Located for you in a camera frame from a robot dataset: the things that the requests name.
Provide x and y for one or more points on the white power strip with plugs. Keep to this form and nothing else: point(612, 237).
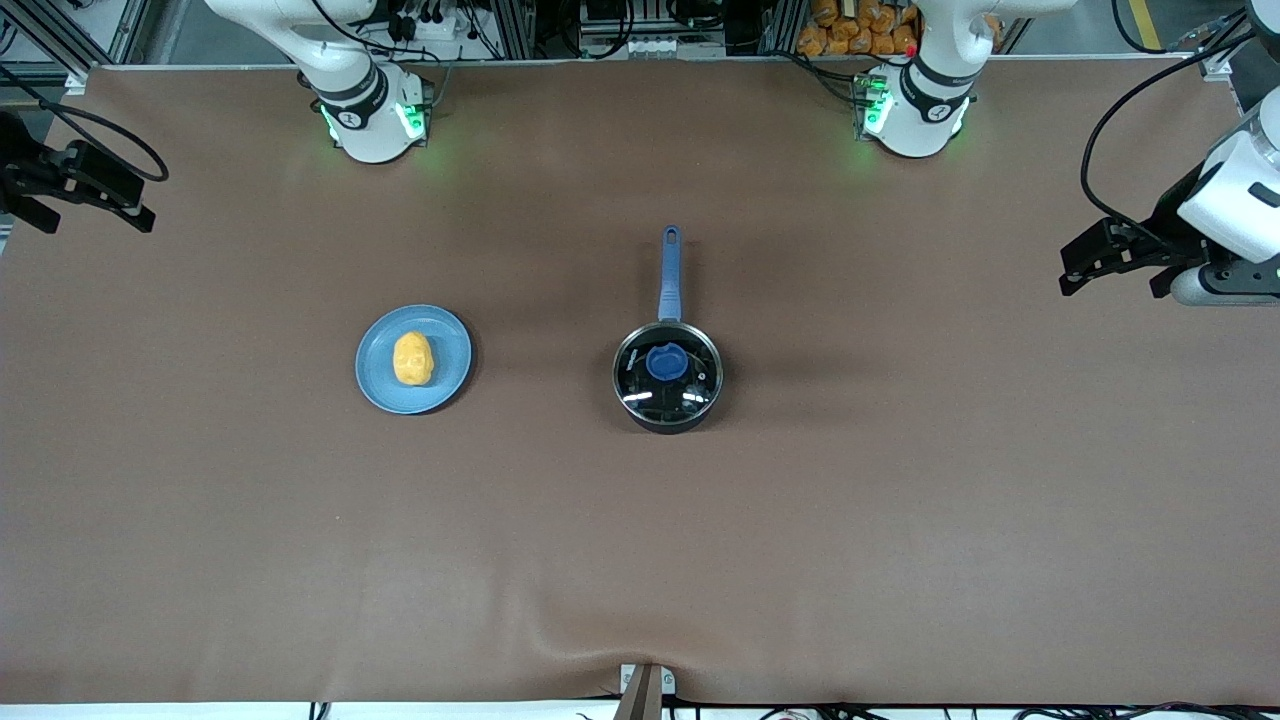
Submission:
point(430, 22)

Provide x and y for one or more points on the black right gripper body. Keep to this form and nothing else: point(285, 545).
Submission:
point(22, 163)

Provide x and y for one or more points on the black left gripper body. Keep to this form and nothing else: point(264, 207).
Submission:
point(1168, 222)

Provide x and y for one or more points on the metal table clamp bracket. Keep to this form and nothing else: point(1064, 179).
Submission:
point(647, 690)

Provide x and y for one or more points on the blue round plate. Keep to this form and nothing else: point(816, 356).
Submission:
point(450, 350)

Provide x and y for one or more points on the brown table cover mat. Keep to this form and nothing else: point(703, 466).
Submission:
point(640, 550)

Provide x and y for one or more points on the glass lid with blue knob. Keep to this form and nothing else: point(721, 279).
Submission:
point(667, 362)

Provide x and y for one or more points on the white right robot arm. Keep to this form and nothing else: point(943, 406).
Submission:
point(365, 130)

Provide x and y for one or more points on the yellow potato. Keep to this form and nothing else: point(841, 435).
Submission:
point(413, 358)

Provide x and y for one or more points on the aluminium frame post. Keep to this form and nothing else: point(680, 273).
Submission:
point(782, 28)
point(512, 30)

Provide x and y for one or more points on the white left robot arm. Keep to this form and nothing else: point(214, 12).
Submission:
point(920, 120)

